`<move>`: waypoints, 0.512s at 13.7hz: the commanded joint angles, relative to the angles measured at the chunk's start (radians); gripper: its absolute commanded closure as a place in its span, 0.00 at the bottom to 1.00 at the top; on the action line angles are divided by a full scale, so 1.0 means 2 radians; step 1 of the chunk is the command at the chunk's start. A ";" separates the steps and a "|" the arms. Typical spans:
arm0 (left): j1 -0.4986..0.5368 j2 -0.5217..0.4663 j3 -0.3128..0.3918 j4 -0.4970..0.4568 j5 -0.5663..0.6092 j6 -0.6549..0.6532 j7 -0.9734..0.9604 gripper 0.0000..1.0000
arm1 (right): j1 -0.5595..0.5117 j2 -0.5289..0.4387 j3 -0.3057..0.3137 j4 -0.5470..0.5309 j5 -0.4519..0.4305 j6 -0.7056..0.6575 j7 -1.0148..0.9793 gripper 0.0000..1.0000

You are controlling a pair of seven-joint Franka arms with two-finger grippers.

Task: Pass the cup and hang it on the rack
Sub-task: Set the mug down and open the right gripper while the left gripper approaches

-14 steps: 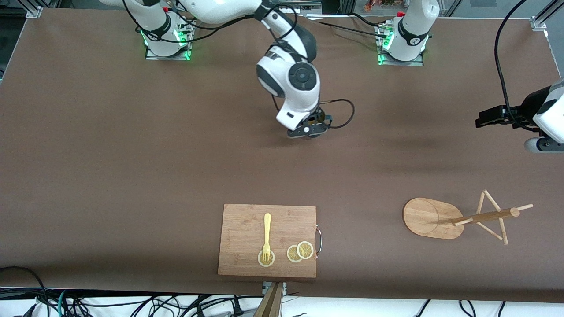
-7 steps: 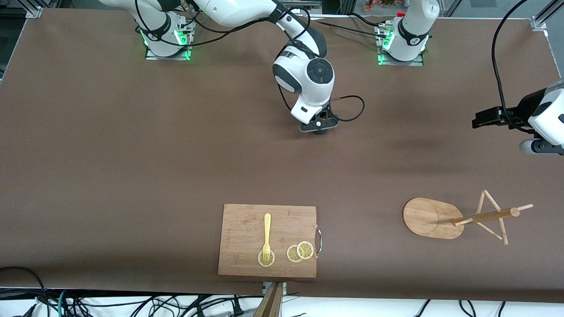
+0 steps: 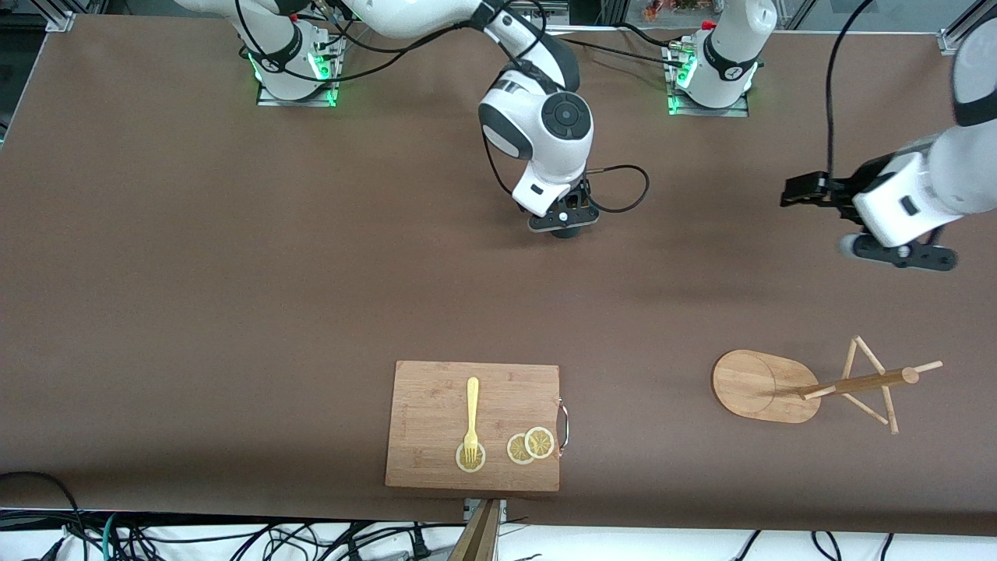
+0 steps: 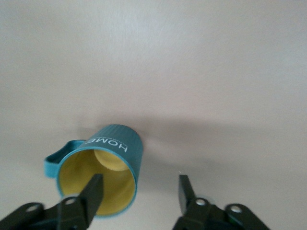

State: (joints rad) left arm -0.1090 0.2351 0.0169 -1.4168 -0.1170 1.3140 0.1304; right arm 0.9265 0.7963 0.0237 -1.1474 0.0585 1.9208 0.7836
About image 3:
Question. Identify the small metal bracket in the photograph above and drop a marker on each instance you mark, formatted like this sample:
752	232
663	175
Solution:
502	510

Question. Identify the lemon slice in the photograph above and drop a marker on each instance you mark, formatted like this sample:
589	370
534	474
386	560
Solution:
539	442
461	464

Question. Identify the aluminium corner bracket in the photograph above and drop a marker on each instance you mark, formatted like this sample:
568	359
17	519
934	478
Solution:
61	22

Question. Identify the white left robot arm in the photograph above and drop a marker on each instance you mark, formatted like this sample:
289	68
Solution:
958	164

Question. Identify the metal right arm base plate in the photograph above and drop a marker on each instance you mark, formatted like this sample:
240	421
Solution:
296	102

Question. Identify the wooden strip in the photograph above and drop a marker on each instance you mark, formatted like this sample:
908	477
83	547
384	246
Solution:
479	538

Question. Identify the colourful toy pile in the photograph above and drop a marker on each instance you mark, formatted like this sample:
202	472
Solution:
670	8

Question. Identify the aluminium frame profile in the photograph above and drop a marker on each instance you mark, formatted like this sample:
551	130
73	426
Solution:
952	39

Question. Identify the yellow plastic fork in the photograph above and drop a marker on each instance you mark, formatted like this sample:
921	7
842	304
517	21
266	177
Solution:
472	405

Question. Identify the wooden cup rack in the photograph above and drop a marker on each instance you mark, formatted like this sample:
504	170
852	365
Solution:
759	386

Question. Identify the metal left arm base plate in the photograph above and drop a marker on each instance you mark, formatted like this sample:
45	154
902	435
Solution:
709	112

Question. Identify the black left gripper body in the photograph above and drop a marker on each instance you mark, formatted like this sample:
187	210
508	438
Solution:
840	194

